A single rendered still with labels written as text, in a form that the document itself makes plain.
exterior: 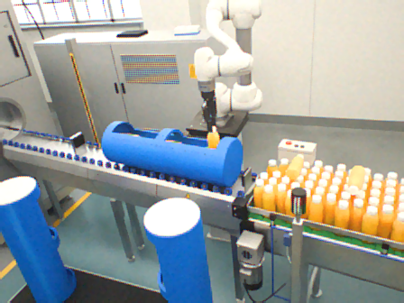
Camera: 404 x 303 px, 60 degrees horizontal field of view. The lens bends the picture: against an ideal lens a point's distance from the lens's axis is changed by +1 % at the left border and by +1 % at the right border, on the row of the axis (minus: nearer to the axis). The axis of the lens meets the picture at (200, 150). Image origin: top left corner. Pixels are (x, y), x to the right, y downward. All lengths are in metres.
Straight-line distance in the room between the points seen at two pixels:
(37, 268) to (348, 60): 3.74
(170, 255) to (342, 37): 3.38
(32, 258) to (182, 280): 1.06
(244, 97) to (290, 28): 2.20
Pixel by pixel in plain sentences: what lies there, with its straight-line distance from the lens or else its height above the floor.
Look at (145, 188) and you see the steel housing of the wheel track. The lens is 2.30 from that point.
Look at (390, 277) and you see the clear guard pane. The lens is 1.80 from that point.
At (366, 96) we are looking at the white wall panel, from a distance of 4.65.
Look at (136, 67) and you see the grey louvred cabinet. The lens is 3.81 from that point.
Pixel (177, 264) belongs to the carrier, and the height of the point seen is 0.85.
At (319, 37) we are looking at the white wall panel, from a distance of 4.46.
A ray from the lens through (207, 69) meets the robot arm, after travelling 1.75.
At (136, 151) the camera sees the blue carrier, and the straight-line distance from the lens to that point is 2.16.
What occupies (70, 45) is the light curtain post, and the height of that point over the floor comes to 1.66.
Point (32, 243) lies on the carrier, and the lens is 2.45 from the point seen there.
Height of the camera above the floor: 2.14
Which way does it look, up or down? 29 degrees down
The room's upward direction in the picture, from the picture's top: 7 degrees counter-clockwise
